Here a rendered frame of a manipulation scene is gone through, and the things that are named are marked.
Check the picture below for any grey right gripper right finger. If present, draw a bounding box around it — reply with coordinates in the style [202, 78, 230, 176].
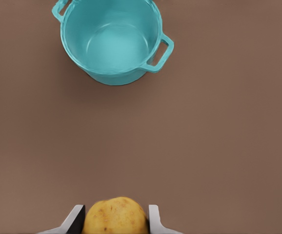
[148, 204, 183, 234]

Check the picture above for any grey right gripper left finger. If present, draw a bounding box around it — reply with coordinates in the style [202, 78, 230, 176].
[36, 204, 86, 234]

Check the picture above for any yellow potato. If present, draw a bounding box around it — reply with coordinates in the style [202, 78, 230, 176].
[81, 196, 149, 234]

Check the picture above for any turquoise two-handled pot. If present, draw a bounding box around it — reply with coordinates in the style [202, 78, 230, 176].
[51, 0, 175, 86]

